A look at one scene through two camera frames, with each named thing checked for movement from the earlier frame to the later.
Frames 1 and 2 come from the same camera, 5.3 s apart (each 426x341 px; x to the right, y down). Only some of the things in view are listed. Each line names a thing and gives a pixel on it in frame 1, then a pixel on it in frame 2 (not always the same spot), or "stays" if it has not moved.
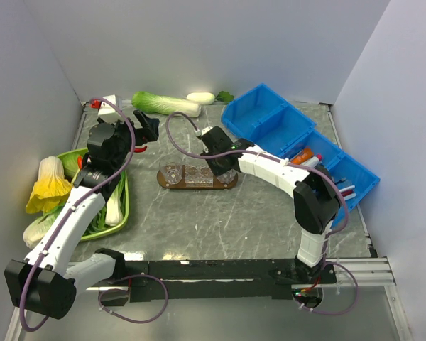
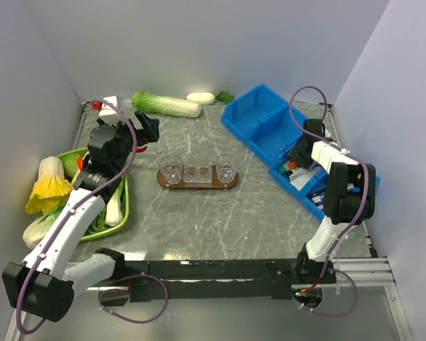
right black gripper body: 215,165 -> 296,153
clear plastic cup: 171,168 stays
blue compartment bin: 268,121 stays
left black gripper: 150,125 stays
